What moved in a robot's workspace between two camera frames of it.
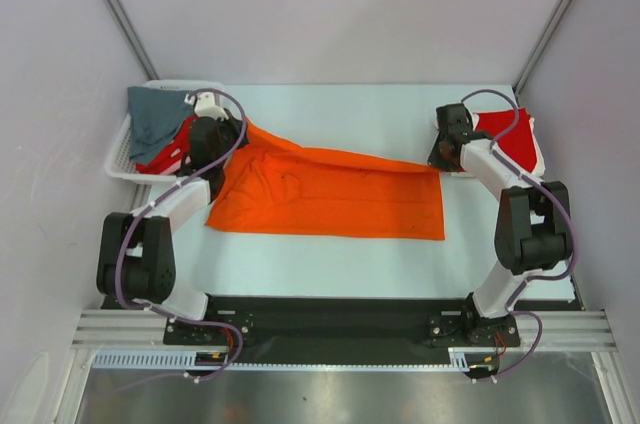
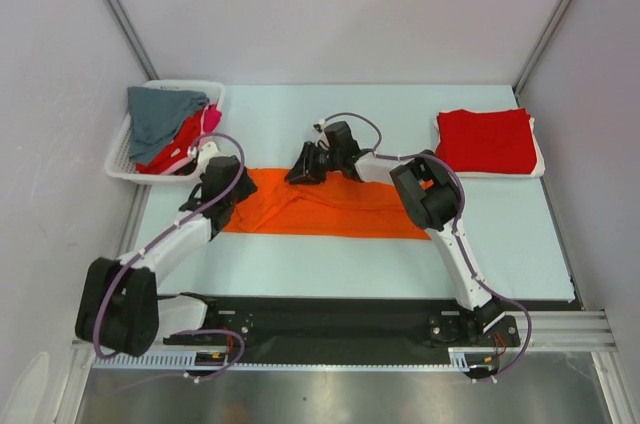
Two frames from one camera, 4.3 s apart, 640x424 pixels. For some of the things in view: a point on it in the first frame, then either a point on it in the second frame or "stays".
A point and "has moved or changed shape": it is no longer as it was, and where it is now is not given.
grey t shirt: (156, 117) stays
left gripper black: (232, 124) → (246, 187)
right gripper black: (440, 156) → (310, 162)
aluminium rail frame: (566, 331) stays
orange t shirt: (266, 185) has moved or changed shape
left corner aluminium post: (123, 15) stays
